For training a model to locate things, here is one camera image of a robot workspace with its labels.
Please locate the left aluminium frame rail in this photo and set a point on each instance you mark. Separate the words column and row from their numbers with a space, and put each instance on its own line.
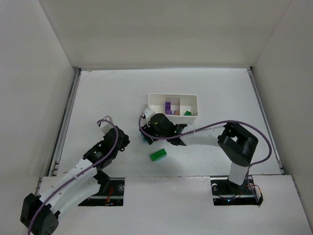
column 54, row 161

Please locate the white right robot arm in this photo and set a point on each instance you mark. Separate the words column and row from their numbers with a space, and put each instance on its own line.
column 234, row 140

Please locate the aluminium frame rail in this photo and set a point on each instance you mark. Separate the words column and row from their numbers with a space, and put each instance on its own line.
column 54, row 161
column 271, row 139

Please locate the white three-compartment tray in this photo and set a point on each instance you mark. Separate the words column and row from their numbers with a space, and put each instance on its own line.
column 180, row 102

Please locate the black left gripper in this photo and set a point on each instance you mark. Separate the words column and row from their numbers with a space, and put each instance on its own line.
column 121, row 138

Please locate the right aluminium frame rail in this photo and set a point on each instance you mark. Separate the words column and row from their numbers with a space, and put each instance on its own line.
column 271, row 139

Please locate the small green lego brick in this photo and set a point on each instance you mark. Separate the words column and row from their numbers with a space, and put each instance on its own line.
column 187, row 113

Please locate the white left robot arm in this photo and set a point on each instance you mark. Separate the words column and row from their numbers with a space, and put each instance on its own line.
column 41, row 213

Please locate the green lego brick block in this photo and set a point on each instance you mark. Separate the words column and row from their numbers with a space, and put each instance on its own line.
column 158, row 155

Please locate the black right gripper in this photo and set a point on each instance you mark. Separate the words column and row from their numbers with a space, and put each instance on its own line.
column 148, row 134

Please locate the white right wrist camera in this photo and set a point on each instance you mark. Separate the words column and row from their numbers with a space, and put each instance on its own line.
column 148, row 113

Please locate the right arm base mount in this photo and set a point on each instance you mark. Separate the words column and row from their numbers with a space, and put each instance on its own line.
column 226, row 193

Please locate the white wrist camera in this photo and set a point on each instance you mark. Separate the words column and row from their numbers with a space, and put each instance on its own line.
column 105, row 124
column 148, row 113

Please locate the purple lego brick stack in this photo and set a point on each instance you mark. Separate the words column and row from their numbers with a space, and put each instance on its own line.
column 167, row 108

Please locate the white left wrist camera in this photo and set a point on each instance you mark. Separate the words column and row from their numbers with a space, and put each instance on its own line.
column 105, row 124

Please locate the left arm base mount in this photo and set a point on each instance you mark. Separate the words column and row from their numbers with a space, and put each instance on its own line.
column 110, row 194

